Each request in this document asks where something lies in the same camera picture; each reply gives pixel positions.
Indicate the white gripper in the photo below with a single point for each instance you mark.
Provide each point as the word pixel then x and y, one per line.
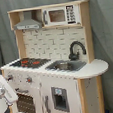
pixel 7 91

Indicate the white oven door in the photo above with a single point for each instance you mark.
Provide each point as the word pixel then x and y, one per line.
pixel 28 100

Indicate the wooden toy kitchen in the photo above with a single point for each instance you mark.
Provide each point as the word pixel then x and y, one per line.
pixel 68 42

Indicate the left red stove knob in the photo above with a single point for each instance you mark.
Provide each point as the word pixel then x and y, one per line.
pixel 10 77

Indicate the red stove knob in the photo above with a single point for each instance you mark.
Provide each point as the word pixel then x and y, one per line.
pixel 29 80
pixel 10 77

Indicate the right red stove knob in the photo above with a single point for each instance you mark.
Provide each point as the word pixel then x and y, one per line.
pixel 29 80

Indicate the black toy stovetop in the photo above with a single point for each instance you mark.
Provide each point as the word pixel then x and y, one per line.
pixel 30 63

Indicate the white cupboard door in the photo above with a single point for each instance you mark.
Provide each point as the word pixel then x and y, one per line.
pixel 60 95

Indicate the grey range hood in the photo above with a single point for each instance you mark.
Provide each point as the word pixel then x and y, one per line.
pixel 28 22

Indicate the grey toy sink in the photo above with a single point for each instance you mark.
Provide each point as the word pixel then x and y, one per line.
pixel 66 65

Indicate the white toy microwave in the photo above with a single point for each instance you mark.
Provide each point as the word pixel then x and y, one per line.
pixel 61 15

